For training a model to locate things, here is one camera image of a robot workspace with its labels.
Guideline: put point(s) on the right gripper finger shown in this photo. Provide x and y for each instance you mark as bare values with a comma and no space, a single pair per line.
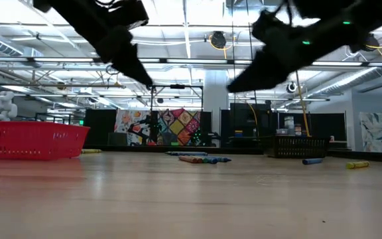
264,71

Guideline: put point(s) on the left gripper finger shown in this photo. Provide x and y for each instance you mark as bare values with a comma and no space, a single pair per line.
131,64

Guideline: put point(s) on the orange crayon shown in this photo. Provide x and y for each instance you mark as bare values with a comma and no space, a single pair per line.
189,159

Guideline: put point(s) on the black background robot arm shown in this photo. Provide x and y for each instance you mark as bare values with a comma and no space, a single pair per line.
138,130

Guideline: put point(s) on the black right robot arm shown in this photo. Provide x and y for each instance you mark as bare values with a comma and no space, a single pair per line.
370,13

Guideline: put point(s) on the black cabinet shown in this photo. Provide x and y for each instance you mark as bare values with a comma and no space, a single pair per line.
244,119

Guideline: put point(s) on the floral print cloth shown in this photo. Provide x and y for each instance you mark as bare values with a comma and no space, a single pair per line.
123,123

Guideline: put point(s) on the long ceiling light bar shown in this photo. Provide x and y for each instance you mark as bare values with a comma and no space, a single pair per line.
61,60

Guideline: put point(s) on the stacked boxes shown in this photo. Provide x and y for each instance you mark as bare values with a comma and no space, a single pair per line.
289,124

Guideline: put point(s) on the white pillar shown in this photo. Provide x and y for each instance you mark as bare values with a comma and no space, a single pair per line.
216,109

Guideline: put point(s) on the small blue box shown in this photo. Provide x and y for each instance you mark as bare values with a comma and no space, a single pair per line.
238,133

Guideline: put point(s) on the black partition panel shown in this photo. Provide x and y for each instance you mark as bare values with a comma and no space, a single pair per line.
327,124
99,126

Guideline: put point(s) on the colourful patchwork quilt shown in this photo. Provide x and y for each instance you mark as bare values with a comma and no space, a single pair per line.
181,127

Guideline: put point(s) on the black plastic basket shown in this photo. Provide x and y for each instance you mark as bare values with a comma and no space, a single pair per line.
300,147

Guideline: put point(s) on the yellow crayon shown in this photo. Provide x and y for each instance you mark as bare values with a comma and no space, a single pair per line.
91,151
357,164

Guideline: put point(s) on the red plastic basket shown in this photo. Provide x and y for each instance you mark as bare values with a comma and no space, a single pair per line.
28,141

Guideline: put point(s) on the white knot sculpture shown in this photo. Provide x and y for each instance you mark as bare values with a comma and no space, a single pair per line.
3,106

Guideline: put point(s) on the black stand frame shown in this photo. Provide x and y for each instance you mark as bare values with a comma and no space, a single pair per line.
177,86

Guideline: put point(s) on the black aluminium table frame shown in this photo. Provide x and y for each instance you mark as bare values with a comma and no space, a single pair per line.
138,149

